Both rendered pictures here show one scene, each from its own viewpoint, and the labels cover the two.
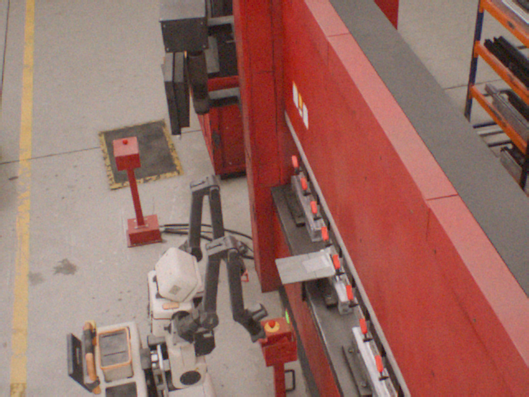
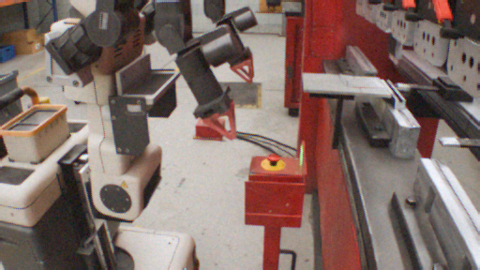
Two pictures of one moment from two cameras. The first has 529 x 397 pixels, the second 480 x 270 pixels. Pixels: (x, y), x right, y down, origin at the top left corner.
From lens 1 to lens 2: 290 cm
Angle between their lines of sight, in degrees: 20
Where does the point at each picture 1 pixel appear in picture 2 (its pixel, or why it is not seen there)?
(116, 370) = (17, 143)
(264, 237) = (307, 124)
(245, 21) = not seen: outside the picture
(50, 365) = not seen: hidden behind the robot
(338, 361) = (381, 219)
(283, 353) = (278, 205)
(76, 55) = not seen: hidden behind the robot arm
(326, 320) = (367, 159)
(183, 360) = (101, 157)
